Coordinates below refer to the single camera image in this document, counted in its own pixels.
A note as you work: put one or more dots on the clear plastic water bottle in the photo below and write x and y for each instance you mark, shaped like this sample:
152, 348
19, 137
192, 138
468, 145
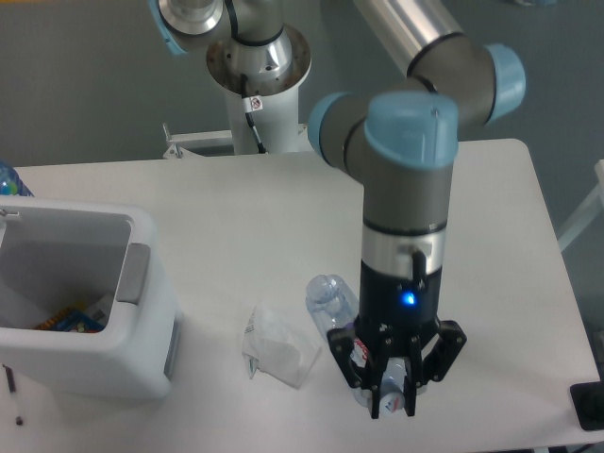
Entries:
332, 304

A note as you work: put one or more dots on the clear plastic wrapper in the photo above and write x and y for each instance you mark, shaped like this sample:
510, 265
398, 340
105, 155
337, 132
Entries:
274, 346

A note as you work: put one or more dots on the black device at table edge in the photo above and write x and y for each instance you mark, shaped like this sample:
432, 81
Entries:
587, 398

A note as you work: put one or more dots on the colourful snack bag in bin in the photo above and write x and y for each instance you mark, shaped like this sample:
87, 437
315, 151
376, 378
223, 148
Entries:
71, 319

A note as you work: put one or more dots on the black pen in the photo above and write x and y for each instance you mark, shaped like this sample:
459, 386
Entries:
12, 391

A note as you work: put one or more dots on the blue bottle at table edge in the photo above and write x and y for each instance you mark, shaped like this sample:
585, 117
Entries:
11, 183

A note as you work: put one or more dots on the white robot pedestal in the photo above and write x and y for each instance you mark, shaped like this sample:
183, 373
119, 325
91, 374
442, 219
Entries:
260, 85

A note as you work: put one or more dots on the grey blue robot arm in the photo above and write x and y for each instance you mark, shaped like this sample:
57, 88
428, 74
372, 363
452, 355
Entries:
400, 145

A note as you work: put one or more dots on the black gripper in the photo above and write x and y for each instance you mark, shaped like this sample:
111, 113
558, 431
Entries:
396, 319

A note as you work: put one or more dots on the white frame right side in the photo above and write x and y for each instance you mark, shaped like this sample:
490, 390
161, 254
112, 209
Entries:
585, 213

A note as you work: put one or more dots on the white trash can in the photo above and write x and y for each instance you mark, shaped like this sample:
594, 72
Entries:
86, 306

